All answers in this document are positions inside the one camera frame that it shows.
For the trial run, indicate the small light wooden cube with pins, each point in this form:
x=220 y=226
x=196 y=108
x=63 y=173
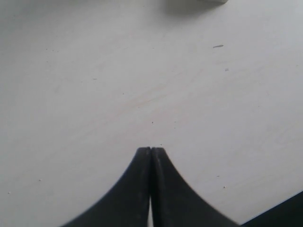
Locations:
x=196 y=2

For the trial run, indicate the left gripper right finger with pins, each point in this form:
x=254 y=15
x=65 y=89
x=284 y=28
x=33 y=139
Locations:
x=174 y=203

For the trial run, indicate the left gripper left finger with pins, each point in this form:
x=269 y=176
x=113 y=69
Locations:
x=126 y=204

